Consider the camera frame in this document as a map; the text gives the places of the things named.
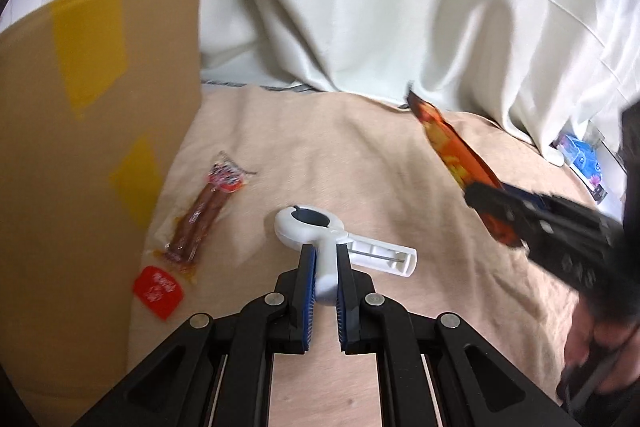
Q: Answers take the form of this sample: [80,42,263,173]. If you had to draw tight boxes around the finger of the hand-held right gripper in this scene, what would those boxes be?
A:
[464,182,622,289]
[510,188,626,236]

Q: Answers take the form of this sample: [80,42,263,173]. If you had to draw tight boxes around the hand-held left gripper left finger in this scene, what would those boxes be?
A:
[72,243,318,427]

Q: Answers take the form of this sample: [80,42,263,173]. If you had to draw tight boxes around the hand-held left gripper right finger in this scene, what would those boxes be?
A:
[336,243,581,427]

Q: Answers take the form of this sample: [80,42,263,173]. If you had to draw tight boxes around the white plastic clip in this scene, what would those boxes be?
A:
[274,204,418,309]

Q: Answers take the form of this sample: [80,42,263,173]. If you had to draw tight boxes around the orange snack packet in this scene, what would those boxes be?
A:
[404,82,528,250]

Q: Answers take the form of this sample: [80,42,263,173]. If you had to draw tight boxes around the brown cardboard box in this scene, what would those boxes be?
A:
[0,0,205,413]

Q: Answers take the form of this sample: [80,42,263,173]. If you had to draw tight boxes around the person's right hand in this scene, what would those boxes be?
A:
[564,302,639,389]

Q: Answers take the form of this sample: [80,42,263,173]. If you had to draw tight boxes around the blue printed packet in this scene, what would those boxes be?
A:
[560,134,608,202]

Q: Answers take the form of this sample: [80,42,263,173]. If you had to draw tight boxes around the clear sausage packet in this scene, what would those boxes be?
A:
[150,151,258,280]

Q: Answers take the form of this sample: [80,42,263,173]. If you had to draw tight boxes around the small red packet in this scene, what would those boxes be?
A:
[131,264,185,321]

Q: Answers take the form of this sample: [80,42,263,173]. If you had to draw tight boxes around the dark patterned cloth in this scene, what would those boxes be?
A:
[200,78,326,94]

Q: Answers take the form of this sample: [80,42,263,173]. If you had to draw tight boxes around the white curtain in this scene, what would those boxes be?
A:
[67,0,640,168]

